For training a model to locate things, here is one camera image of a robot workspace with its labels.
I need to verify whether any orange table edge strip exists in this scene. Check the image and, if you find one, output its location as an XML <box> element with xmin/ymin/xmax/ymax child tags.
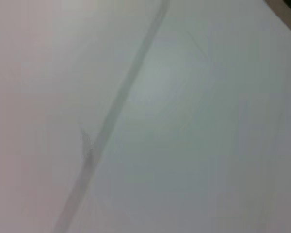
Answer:
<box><xmin>263</xmin><ymin>0</ymin><xmax>291</xmax><ymax>42</ymax></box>

